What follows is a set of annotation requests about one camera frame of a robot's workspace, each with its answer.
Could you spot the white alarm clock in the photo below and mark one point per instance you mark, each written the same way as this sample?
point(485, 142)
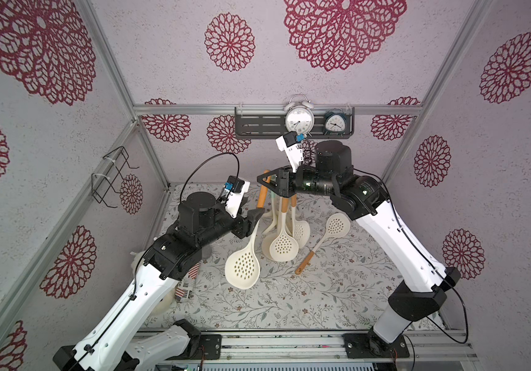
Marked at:
point(299, 114)

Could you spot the grey wall shelf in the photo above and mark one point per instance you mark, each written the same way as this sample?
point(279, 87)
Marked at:
point(251, 125)

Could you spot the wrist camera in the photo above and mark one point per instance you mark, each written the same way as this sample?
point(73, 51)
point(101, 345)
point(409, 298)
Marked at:
point(289, 144)
point(235, 189)

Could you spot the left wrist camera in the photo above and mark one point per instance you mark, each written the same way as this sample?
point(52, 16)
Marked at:
point(235, 189)

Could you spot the dark green alarm clock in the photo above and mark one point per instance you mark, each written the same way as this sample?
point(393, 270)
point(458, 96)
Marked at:
point(335, 123)

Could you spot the metal base rail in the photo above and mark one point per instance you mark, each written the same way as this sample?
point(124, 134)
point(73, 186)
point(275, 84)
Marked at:
point(324, 350)

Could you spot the black wire wall rack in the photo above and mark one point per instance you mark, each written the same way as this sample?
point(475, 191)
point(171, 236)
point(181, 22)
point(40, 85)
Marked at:
point(103, 183)

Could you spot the white teddy bear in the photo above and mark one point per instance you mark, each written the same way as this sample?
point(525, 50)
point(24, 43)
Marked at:
point(165, 303)

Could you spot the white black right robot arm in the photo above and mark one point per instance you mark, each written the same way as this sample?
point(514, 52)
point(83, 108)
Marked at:
point(366, 201)

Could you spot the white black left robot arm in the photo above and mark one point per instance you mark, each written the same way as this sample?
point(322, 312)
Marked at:
point(201, 220)

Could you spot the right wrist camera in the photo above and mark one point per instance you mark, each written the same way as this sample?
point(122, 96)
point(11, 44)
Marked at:
point(289, 144)

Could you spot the flag pattern packet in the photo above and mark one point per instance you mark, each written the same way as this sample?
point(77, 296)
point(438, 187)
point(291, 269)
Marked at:
point(184, 290)

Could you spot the cream skimmer edge-on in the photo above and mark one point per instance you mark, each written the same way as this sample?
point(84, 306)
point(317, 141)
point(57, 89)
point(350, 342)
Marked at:
point(284, 247)

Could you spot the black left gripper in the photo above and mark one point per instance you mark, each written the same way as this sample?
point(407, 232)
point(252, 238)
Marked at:
point(245, 226)

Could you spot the lone skimmer orange handle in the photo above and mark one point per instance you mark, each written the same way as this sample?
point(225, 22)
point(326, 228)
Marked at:
point(300, 228)

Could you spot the cream utensil rack stand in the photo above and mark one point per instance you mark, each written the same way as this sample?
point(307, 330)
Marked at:
point(272, 231)

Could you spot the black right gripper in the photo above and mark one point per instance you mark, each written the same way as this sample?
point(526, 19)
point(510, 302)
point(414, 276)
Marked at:
point(282, 182)

